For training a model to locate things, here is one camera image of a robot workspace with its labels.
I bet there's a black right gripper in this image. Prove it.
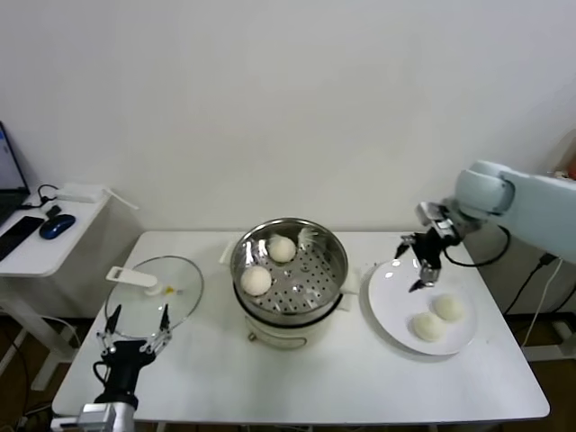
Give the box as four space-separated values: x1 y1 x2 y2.
393 224 463 293

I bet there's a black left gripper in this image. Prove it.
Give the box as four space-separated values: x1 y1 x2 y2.
96 303 175 406

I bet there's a white steamed baozi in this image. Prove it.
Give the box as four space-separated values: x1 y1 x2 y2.
433 293 464 322
239 265 274 297
268 237 298 264
408 312 446 342

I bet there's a perforated steel steamer basket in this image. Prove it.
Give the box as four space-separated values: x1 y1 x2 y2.
219 217 364 316

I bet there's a large white plate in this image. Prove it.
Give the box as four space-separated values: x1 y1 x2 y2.
367 259 480 358

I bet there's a white side table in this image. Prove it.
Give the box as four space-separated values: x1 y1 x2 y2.
0 182 140 392

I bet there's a blue computer mouse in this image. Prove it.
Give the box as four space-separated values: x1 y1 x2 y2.
38 213 77 239

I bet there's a white electric cooker base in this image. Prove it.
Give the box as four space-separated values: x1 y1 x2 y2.
233 287 357 353

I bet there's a white rectangular power box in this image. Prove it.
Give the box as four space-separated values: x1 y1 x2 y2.
57 183 103 203

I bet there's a black smartphone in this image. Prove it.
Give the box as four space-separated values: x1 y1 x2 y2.
0 215 46 262

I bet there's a white table foot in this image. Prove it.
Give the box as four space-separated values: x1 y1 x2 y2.
524 321 576 364

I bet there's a black laptop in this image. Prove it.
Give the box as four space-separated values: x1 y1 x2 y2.
0 120 32 226

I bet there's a glass lid with white handle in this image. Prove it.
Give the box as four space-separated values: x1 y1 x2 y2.
104 255 205 338

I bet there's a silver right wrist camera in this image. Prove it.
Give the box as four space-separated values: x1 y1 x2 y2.
416 202 455 235

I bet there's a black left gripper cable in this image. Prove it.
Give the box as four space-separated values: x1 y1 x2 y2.
91 359 112 398

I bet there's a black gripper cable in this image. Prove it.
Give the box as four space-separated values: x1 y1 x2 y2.
91 359 112 398
443 224 513 270

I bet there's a white floor cable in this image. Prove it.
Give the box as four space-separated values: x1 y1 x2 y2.
42 313 83 348

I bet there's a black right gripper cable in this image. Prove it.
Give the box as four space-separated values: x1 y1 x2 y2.
443 224 513 270

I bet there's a thin black floor cable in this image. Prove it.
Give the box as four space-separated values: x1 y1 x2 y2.
0 333 27 391

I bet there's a black power adapter cable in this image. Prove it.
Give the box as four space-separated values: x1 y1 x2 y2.
503 251 563 316

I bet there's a long white cable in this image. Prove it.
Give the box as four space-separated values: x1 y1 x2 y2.
524 258 564 350

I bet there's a thin white cable end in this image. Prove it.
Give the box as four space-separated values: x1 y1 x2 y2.
101 187 140 211

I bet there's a black looped cable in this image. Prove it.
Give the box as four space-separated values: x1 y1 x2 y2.
22 184 60 209

